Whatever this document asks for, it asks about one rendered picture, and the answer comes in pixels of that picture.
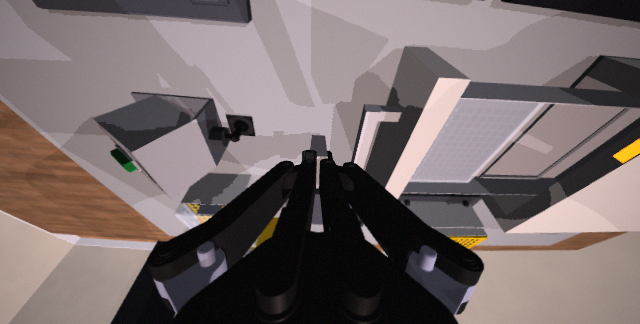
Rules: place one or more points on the yellow open-top bin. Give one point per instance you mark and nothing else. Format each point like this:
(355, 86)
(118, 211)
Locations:
(267, 233)

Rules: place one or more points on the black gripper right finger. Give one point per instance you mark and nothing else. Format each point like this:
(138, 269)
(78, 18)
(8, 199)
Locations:
(445, 268)

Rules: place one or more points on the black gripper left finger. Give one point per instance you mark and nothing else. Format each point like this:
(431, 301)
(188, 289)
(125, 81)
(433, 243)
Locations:
(184, 265)

